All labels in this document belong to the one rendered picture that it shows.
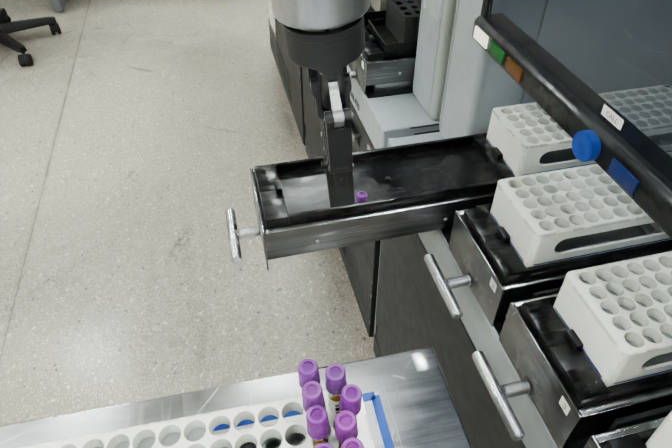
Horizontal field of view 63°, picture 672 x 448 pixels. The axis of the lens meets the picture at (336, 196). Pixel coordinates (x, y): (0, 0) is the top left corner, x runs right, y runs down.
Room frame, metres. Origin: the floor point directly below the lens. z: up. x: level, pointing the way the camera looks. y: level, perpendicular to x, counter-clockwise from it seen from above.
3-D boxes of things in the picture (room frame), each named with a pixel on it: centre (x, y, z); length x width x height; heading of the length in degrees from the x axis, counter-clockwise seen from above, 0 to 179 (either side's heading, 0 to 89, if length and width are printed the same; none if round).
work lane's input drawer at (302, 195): (0.63, -0.20, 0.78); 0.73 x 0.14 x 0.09; 104
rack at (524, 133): (0.67, -0.38, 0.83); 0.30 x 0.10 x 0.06; 104
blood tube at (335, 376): (0.22, 0.00, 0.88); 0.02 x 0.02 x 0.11
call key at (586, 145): (0.43, -0.24, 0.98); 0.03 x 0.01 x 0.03; 14
